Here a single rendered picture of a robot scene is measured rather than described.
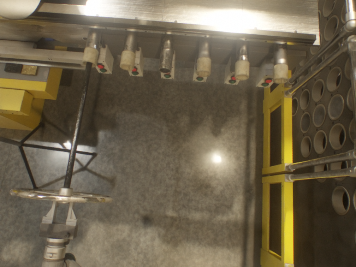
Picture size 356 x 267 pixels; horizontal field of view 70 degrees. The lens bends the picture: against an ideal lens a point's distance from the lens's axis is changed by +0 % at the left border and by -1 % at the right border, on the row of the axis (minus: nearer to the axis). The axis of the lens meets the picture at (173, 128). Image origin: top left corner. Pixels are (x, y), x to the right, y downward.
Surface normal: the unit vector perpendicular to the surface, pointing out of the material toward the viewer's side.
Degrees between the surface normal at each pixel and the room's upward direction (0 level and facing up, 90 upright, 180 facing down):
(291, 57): 90
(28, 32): 90
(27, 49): 0
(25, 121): 90
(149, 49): 90
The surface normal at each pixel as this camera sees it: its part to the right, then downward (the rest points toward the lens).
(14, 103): 0.00, -0.23
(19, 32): -0.09, 0.97
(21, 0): 1.00, 0.09
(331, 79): -0.04, 0.16
